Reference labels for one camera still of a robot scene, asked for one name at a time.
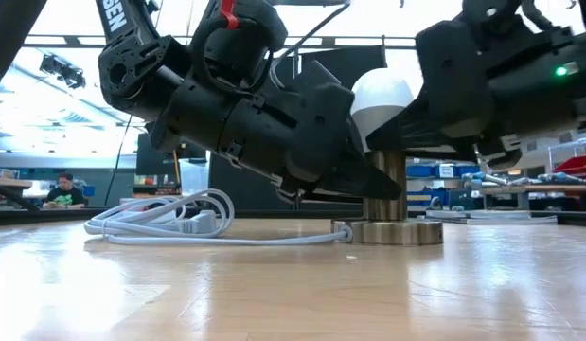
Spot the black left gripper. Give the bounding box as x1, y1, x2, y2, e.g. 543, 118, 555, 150
219, 82, 402, 205

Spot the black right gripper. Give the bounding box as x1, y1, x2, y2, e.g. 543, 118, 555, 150
365, 19, 493, 162

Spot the white LED lightbulb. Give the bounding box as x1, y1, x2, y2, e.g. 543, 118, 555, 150
349, 67, 416, 153

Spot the brushed metal lamp base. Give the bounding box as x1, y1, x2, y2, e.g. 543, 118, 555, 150
330, 150, 444, 246

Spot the blue storage bin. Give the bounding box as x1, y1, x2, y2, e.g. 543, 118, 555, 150
455, 163, 483, 179
406, 163, 439, 179

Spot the silver hard drive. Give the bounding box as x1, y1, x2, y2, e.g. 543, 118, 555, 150
424, 209, 559, 226

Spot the cluttered work table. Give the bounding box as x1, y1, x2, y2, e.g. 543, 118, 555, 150
481, 182, 586, 210

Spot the white plastic bin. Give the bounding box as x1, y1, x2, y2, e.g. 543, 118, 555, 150
178, 158, 211, 195

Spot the red storage bin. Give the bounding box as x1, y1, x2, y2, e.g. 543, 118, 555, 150
552, 153, 586, 177

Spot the black computer monitor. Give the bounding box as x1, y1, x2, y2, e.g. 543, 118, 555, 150
135, 132, 208, 176

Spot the person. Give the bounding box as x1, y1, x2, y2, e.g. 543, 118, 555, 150
41, 172, 88, 209

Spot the black overhead crossbar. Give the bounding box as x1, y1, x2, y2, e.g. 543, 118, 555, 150
22, 33, 417, 49

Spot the wooden side table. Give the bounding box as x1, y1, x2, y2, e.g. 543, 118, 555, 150
0, 177, 36, 212

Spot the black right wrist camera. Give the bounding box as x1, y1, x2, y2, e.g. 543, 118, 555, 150
475, 134, 524, 172

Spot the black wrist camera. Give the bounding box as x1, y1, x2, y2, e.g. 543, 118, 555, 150
292, 59, 344, 94
475, 134, 524, 172

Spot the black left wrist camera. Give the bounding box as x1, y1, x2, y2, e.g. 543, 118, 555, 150
292, 59, 344, 94

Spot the thin black camera cable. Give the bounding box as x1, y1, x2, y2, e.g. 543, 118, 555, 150
268, 2, 353, 91

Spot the white lamp power cord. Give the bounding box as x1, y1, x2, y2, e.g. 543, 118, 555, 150
82, 188, 354, 246

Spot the thick black cable hose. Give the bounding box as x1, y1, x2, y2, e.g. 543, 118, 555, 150
187, 16, 275, 96

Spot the red cable tie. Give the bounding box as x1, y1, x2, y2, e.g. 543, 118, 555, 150
219, 0, 240, 30

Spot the black hanging cable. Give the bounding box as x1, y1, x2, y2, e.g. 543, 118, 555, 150
102, 113, 133, 207

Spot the black aluminium table frame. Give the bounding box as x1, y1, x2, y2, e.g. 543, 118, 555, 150
0, 206, 586, 227

